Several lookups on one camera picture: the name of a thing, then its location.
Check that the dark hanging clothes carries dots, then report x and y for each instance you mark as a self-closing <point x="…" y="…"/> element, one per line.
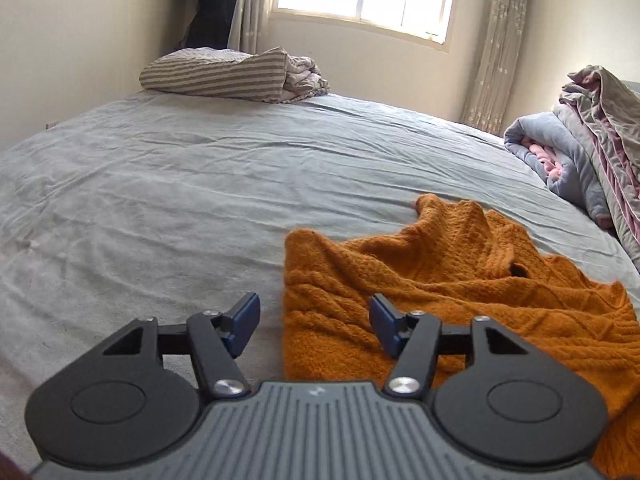
<point x="210" y="2"/>

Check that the grey and pink quilt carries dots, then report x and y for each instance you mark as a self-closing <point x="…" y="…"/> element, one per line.
<point x="607" y="140"/>

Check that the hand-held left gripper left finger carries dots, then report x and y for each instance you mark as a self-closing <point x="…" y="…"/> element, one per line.
<point x="246" y="321"/>

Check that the beige curtain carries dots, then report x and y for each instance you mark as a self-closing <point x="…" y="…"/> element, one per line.
<point x="252" y="5"/>

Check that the orange knit cardigan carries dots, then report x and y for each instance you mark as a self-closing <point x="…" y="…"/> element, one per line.
<point x="450" y="290"/>

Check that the folded floral quilt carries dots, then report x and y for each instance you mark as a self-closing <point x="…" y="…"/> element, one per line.
<point x="304" y="79"/>

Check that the floral sheer curtain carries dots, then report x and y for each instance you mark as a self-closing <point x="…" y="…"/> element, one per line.
<point x="500" y="45"/>

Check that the blue-grey fleece blanket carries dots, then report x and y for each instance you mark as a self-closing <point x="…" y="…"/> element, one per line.
<point x="545" y="160"/>

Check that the wall socket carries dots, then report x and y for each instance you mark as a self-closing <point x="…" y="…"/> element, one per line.
<point x="51" y="124"/>

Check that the bed with grey sheet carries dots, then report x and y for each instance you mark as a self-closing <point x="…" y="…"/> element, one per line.
<point x="150" y="185"/>

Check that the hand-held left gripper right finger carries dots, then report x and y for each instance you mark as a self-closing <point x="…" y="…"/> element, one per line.
<point x="385" y="321"/>

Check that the striped pillow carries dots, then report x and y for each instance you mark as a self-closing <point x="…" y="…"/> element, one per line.
<point x="215" y="74"/>

